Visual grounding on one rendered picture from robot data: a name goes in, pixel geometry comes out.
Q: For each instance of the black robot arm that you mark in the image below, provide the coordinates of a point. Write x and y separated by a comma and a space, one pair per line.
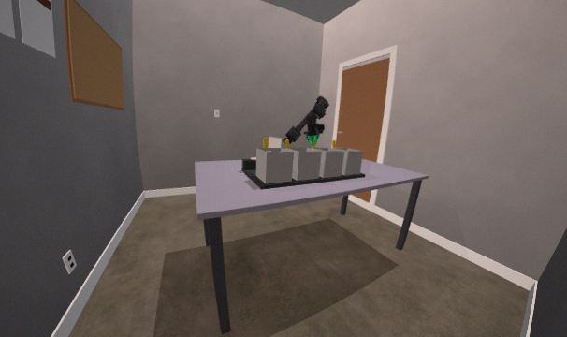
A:
318, 111

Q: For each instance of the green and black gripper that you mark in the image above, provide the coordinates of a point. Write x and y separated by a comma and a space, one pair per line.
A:
310, 135

